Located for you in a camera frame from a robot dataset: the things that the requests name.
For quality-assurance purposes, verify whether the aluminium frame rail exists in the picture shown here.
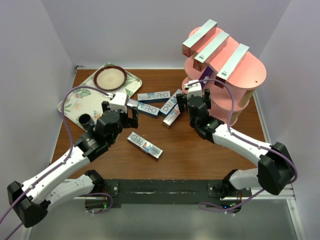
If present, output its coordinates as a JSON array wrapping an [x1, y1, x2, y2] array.
[[19, 188, 306, 240]]

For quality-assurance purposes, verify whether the silver r&o box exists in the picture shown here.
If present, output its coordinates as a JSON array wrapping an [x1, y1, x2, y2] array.
[[127, 132, 163, 160], [162, 105, 181, 129], [137, 91, 171, 104], [127, 98, 160, 118]]

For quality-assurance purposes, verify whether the silver R&O box top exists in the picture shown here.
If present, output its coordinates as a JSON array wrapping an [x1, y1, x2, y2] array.
[[137, 91, 171, 104]]

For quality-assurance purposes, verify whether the dark red toothpaste box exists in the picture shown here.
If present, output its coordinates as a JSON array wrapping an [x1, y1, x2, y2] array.
[[215, 43, 249, 83]]

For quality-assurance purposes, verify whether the silver R&O box front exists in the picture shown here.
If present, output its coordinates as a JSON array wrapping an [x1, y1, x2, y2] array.
[[127, 132, 163, 160]]

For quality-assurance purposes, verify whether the dark small cup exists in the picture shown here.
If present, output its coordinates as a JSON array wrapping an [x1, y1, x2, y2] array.
[[78, 113, 95, 132]]

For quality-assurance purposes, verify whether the plain silver toothpaste box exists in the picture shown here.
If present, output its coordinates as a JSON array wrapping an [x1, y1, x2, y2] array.
[[193, 31, 230, 72]]

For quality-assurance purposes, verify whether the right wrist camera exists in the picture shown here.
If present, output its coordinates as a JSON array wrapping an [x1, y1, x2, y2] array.
[[184, 80, 203, 99]]

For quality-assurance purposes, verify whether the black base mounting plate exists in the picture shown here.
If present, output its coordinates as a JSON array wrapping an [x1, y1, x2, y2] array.
[[91, 179, 252, 208]]

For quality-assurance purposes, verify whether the pink three-tier shelf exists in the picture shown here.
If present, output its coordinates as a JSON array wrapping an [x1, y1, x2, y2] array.
[[181, 26, 267, 127]]

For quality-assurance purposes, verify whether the floral leaf pattern tray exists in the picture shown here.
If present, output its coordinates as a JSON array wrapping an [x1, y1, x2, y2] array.
[[64, 71, 142, 126]]

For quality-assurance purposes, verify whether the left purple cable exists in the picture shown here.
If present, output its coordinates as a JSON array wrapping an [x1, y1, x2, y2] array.
[[0, 86, 115, 240]]

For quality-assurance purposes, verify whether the purple toothpaste box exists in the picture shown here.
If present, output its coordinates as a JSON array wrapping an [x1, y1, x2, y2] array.
[[198, 65, 215, 89]]

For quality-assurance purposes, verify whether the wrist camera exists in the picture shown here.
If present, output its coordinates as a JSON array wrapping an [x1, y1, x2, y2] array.
[[108, 92, 129, 113], [184, 80, 203, 99]]

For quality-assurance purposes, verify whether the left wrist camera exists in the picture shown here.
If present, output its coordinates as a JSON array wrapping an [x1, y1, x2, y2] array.
[[108, 92, 129, 113]]

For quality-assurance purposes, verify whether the silver R&O box diagonal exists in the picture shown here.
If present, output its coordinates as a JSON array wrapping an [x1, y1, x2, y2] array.
[[159, 89, 183, 116]]

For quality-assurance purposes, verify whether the red rimmed beige plate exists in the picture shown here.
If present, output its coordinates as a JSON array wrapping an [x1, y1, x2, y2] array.
[[93, 66, 127, 91]]

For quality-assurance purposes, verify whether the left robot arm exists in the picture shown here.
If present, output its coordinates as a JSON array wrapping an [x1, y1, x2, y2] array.
[[7, 101, 139, 228]]

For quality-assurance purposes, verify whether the red 3D toothpaste box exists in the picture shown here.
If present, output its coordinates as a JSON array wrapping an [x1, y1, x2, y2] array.
[[182, 19, 218, 57]]

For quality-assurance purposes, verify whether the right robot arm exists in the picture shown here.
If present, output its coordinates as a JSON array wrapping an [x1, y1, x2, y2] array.
[[176, 90, 296, 198]]

